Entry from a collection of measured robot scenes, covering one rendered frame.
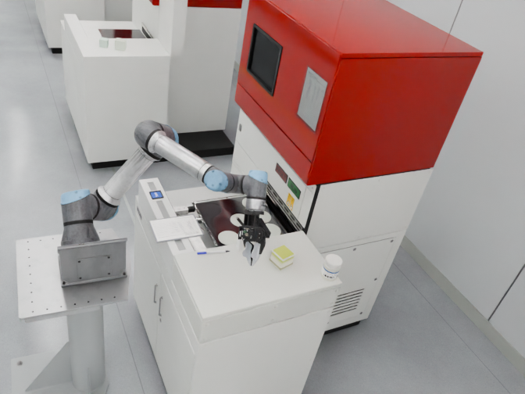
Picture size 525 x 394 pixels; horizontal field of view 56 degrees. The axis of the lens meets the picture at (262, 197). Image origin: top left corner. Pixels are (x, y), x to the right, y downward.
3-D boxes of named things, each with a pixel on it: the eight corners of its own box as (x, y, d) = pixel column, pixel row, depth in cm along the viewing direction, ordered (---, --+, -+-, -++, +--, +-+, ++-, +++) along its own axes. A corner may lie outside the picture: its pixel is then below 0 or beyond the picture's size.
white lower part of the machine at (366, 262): (302, 243, 374) (329, 150, 326) (364, 327, 317) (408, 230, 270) (216, 261, 343) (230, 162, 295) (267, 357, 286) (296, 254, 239)
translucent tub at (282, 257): (280, 255, 214) (283, 243, 210) (292, 265, 210) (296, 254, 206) (268, 261, 210) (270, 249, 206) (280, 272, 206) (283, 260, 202)
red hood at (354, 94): (345, 94, 302) (374, -6, 267) (433, 167, 246) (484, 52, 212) (233, 100, 269) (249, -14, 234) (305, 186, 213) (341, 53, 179)
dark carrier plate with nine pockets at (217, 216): (257, 195, 259) (258, 194, 259) (287, 237, 236) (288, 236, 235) (195, 204, 244) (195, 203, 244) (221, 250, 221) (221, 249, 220)
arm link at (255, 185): (251, 171, 196) (271, 172, 193) (248, 198, 195) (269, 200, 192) (244, 169, 188) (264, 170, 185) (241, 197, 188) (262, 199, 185)
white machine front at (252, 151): (235, 161, 296) (245, 100, 273) (301, 252, 240) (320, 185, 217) (230, 162, 295) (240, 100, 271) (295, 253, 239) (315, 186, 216)
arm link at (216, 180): (130, 109, 191) (228, 171, 175) (146, 116, 201) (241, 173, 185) (116, 136, 193) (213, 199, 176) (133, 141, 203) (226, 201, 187)
